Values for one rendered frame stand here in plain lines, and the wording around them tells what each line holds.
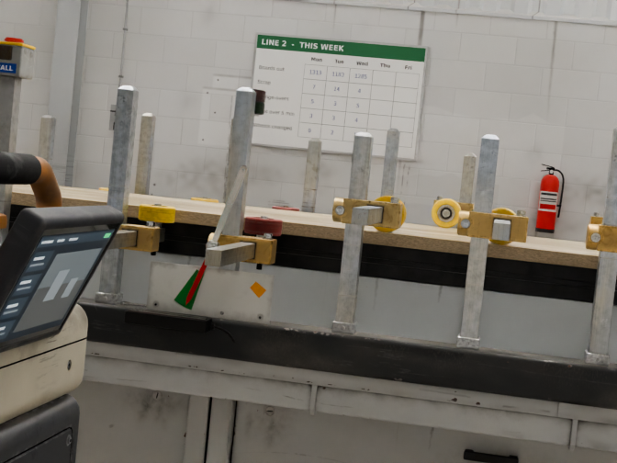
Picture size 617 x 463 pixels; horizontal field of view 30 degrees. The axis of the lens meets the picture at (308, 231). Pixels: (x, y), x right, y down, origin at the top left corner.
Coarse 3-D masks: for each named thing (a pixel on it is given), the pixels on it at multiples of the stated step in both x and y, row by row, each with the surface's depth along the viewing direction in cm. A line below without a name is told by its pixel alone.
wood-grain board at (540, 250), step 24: (24, 192) 268; (72, 192) 296; (96, 192) 313; (192, 216) 257; (216, 216) 256; (288, 216) 285; (312, 216) 300; (384, 240) 250; (408, 240) 249; (432, 240) 249; (456, 240) 249; (528, 240) 288; (552, 240) 303; (552, 264) 245; (576, 264) 244
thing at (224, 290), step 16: (160, 272) 237; (176, 272) 236; (192, 272) 235; (208, 272) 235; (224, 272) 234; (240, 272) 234; (160, 288) 237; (176, 288) 236; (208, 288) 235; (224, 288) 234; (240, 288) 234; (272, 288) 233; (160, 304) 237; (176, 304) 236; (208, 304) 235; (224, 304) 235; (240, 304) 234; (256, 304) 233; (240, 320) 234; (256, 320) 233
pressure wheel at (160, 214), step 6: (144, 204) 254; (150, 204) 257; (156, 204) 254; (144, 210) 251; (150, 210) 251; (156, 210) 251; (162, 210) 251; (168, 210) 252; (174, 210) 254; (144, 216) 251; (150, 216) 251; (156, 216) 251; (162, 216) 251; (168, 216) 252; (174, 216) 254; (156, 222) 253; (162, 222) 251; (168, 222) 252
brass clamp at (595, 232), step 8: (592, 224) 223; (600, 224) 225; (592, 232) 222; (600, 232) 221; (608, 232) 221; (616, 232) 221; (592, 240) 222; (600, 240) 222; (608, 240) 221; (616, 240) 221; (592, 248) 223; (600, 248) 222; (608, 248) 221; (616, 248) 221
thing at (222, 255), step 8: (208, 248) 207; (216, 248) 209; (224, 248) 211; (232, 248) 214; (240, 248) 220; (248, 248) 227; (208, 256) 206; (216, 256) 206; (224, 256) 208; (232, 256) 214; (240, 256) 220; (248, 256) 228; (208, 264) 206; (216, 264) 206; (224, 264) 208
